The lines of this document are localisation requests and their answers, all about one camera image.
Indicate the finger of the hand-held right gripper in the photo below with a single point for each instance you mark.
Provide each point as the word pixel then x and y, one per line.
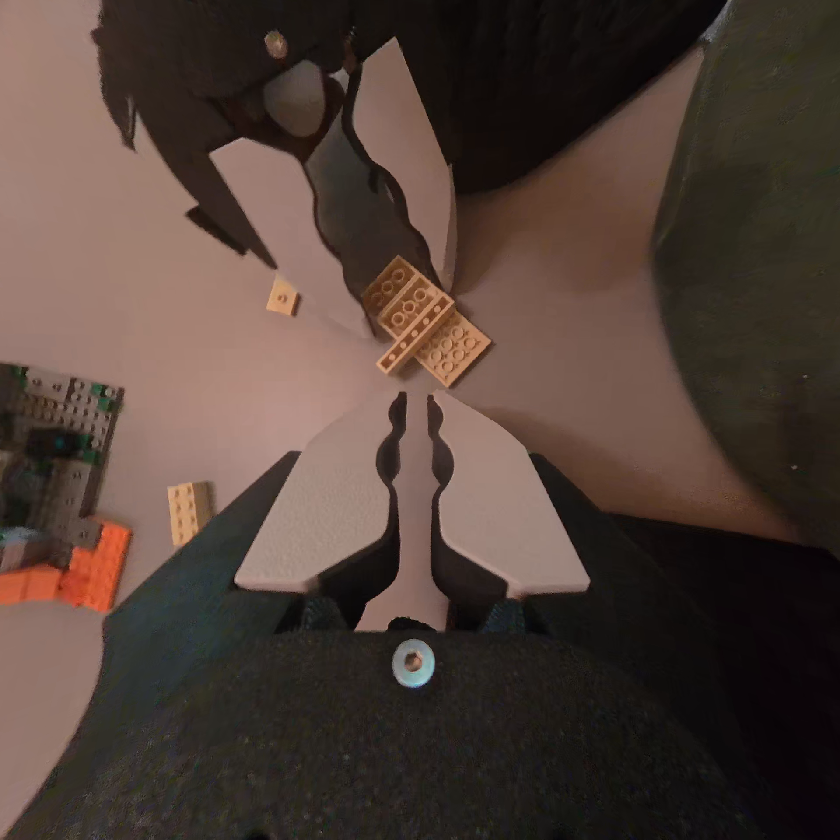
pixel 275 210
pixel 407 131

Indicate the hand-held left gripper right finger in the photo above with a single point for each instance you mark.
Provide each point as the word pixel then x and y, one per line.
pixel 512 518

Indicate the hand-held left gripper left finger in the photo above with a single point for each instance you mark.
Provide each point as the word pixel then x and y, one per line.
pixel 315 518

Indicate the tan two-by-four brick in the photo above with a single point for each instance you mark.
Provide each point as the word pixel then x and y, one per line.
pixel 190 512
pixel 405 312
pixel 390 283

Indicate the large tan brick plate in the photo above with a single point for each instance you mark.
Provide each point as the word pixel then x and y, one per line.
pixel 456 351

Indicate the long narrow tan brick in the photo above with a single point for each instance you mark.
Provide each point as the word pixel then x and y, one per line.
pixel 410 341

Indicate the grey desk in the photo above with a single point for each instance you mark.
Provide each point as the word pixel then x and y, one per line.
pixel 98 262

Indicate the small tan two-stud plate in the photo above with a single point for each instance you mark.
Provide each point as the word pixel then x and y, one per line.
pixel 282 296

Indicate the black quilted seat cushion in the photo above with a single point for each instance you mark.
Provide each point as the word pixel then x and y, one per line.
pixel 525 79

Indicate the grey green brick-built model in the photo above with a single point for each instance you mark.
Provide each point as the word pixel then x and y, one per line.
pixel 65 420

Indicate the person's dark green hoodie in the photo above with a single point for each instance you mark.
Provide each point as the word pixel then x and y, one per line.
pixel 754 229

